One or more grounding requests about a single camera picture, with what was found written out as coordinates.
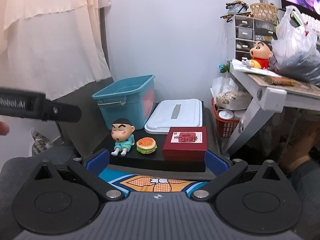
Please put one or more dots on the person's left hand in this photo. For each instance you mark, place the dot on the person's left hand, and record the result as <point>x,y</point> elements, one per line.
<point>3,128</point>

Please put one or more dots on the cartoon printed blanket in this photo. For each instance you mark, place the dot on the cartoon printed blanket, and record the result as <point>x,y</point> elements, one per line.
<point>155,183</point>

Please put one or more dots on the red plastic basket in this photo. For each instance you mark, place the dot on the red plastic basket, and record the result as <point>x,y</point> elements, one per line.
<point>225,127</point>

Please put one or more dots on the blue plastic storage bin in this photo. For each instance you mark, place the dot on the blue plastic storage bin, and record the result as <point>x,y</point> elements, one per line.
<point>125,115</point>

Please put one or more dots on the white plastic bag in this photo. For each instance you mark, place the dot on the white plastic bag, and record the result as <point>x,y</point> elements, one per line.
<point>292,45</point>

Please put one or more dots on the cream curtain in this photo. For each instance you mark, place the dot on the cream curtain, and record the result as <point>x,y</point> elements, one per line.
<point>50,42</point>

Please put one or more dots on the printed table mat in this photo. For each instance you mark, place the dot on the printed table mat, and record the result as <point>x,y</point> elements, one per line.
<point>307,87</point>

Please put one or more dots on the white printed envelope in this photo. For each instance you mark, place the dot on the white printed envelope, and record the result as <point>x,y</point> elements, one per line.
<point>240,66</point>

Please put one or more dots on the white keyboard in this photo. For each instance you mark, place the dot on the white keyboard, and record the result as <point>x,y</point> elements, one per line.
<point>312,21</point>

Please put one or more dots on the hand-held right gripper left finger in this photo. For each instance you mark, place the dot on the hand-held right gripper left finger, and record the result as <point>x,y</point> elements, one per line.
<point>93,162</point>

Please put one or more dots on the person's right leg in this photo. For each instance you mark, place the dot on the person's right leg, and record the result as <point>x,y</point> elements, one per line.
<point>307,192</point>

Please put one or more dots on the orange small bottle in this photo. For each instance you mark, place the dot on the orange small bottle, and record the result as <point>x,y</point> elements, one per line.
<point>282,81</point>

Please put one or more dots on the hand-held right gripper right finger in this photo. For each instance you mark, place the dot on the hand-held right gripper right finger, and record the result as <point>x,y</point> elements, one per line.
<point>215,162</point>

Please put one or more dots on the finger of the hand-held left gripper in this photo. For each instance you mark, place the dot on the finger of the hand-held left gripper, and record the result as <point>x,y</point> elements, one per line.
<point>65,112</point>

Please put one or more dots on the red box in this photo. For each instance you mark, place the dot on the red box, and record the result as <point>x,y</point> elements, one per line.
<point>185,150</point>

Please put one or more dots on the plush hamburger toy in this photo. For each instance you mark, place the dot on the plush hamburger toy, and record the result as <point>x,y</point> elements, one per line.
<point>147,145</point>

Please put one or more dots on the grey folding table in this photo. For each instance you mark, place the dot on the grey folding table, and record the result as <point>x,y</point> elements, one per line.
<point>270,97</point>

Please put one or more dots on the white bin lid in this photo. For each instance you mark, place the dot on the white bin lid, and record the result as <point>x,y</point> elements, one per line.
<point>162,120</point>

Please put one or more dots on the white round jar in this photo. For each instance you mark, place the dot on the white round jar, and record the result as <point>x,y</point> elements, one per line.
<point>225,116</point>

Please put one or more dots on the boy figurine in red shirt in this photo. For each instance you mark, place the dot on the boy figurine in red shirt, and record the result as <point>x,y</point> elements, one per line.
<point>260,62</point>

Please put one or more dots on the boy figurine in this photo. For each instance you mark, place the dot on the boy figurine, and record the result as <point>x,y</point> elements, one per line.
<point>260,62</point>
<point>122,142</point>

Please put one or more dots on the white drawer organizer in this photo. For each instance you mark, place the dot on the white drawer organizer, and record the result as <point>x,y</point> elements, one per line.
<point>243,33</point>

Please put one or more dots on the woven bamboo basket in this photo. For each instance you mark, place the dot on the woven bamboo basket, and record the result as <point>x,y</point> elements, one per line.
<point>263,11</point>

